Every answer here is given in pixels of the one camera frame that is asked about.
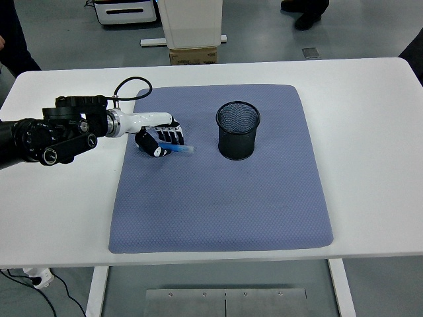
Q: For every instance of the white power strip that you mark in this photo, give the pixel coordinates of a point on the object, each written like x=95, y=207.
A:
x=41, y=277

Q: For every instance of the person in dark clothes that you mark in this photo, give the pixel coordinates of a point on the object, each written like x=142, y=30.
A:
x=16, y=36

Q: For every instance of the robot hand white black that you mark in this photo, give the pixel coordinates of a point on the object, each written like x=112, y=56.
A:
x=148, y=119

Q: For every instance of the grey floor cover plate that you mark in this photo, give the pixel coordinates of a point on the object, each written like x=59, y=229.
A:
x=311, y=53

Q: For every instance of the white pedestal base bar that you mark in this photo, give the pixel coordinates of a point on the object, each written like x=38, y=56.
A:
x=152, y=42

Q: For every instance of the black bulky object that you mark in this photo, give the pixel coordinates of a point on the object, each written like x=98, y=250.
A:
x=414, y=56

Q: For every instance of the white boxy appliance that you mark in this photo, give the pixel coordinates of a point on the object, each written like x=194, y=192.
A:
x=125, y=13

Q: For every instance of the blue marker pen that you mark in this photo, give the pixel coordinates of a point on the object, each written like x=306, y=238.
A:
x=181, y=149

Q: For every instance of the white table leg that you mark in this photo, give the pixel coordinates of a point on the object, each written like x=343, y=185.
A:
x=342, y=290
x=96, y=294

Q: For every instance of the person's right hand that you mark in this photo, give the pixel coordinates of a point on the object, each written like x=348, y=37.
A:
x=1, y=43

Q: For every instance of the brown cardboard box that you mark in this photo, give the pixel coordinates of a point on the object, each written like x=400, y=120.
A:
x=193, y=56

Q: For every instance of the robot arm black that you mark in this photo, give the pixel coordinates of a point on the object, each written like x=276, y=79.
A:
x=66, y=132

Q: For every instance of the black mesh pen holder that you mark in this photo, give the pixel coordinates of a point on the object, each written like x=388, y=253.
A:
x=238, y=145

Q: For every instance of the blue-grey textured mat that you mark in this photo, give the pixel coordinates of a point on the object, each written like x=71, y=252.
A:
x=215, y=204

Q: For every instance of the person with black shoes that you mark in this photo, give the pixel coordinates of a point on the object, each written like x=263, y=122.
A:
x=309, y=20

